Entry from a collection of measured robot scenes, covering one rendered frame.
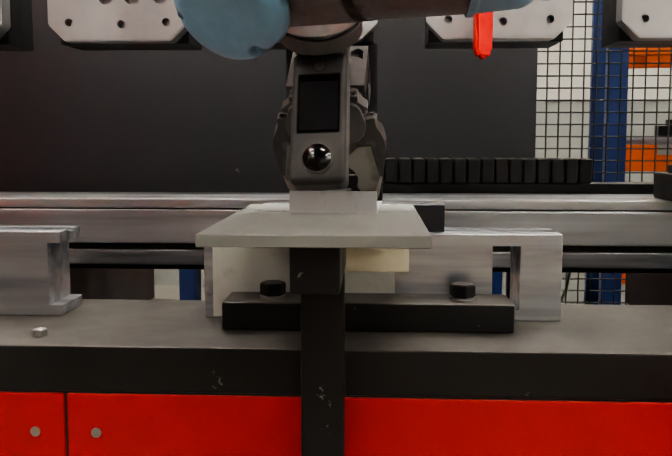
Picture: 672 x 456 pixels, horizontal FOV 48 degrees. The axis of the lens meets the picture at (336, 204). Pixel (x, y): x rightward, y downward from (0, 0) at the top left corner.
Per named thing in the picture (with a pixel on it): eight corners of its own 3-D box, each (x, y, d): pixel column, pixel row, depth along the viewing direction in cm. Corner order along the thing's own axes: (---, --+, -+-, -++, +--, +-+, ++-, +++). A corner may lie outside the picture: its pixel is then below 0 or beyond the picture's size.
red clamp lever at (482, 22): (475, 57, 75) (476, -45, 74) (470, 61, 79) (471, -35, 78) (493, 57, 75) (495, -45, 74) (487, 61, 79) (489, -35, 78)
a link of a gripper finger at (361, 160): (398, 170, 79) (372, 102, 73) (396, 211, 75) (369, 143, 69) (369, 175, 80) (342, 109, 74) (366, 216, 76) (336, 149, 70)
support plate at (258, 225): (195, 247, 58) (194, 234, 58) (250, 213, 84) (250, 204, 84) (431, 249, 57) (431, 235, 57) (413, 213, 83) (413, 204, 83)
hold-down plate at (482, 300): (221, 330, 79) (221, 301, 78) (231, 317, 84) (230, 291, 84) (514, 333, 77) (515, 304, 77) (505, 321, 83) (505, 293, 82)
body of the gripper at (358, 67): (374, 96, 75) (368, -15, 66) (369, 154, 69) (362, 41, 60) (297, 96, 76) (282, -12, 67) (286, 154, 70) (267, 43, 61)
